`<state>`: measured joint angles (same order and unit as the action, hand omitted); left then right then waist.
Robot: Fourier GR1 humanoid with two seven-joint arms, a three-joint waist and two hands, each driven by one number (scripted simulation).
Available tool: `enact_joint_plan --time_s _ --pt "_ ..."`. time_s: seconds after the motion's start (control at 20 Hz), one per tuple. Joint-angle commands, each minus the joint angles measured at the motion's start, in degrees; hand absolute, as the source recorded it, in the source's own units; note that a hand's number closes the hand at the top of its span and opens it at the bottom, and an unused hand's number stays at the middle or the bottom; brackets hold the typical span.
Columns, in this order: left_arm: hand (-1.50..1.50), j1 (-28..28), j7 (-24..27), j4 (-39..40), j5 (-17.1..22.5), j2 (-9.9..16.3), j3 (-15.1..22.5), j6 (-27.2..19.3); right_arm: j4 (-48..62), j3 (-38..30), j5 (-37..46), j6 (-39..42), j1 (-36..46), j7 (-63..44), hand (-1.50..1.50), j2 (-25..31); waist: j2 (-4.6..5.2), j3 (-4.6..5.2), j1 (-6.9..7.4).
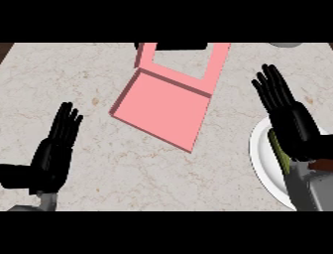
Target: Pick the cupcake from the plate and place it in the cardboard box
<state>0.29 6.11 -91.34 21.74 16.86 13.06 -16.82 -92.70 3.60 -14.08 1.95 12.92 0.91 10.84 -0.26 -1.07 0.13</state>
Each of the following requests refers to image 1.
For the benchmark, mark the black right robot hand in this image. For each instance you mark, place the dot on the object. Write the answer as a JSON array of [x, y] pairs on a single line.
[[296, 129]]

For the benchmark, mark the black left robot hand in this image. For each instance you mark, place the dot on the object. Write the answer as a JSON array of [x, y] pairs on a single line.
[[51, 155]]

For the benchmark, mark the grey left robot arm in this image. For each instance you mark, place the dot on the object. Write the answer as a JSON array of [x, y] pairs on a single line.
[[39, 202]]

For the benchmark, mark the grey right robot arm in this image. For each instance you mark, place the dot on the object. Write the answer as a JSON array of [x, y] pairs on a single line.
[[320, 188]]

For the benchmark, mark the white round plate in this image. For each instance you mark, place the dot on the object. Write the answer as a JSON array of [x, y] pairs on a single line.
[[267, 158]]

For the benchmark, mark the pink open box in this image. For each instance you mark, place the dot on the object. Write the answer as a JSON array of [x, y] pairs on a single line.
[[166, 99]]

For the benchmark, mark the pale grey round object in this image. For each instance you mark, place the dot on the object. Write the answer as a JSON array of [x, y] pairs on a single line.
[[284, 44]]

